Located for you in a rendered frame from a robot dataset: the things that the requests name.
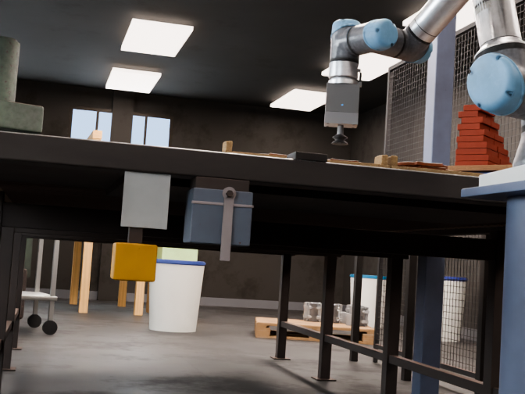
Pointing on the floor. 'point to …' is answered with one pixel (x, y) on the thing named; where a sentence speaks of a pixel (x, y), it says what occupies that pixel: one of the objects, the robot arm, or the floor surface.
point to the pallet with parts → (311, 309)
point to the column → (510, 282)
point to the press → (16, 117)
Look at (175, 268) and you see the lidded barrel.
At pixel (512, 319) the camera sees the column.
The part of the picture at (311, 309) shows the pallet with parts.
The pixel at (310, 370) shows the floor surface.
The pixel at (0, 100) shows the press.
